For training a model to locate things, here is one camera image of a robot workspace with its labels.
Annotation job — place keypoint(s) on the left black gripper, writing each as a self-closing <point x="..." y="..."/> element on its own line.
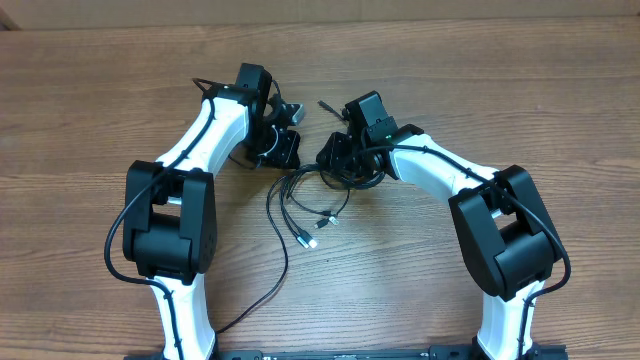
<point x="287" y="156"/>

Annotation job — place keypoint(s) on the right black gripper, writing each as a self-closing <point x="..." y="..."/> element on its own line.
<point x="332" y="154"/>

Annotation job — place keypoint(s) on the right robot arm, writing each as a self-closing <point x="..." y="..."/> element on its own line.
<point x="507" y="239"/>

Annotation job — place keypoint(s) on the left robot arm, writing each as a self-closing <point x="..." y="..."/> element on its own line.
<point x="169" y="218"/>

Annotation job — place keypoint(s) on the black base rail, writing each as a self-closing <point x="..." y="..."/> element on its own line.
<point x="345" y="355"/>

